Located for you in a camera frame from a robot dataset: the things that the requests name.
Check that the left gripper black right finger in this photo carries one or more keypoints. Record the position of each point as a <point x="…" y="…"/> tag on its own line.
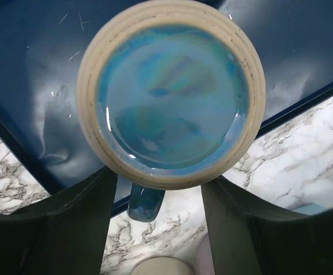
<point x="249" y="235"/>

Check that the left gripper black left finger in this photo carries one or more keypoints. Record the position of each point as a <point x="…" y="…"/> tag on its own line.
<point x="62" y="234"/>

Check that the lilac mug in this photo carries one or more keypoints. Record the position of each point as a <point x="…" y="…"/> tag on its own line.
<point x="204" y="260"/>

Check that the cream textured mug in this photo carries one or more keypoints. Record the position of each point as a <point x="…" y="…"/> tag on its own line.
<point x="162" y="266"/>

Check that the blue mug tan rim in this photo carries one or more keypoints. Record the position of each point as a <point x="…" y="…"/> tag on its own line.
<point x="170" y="95"/>

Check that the light blue faceted mug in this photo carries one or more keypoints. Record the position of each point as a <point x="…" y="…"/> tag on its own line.
<point x="310" y="209"/>

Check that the dark blue tray mat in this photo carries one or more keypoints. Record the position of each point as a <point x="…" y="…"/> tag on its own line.
<point x="42" y="44"/>

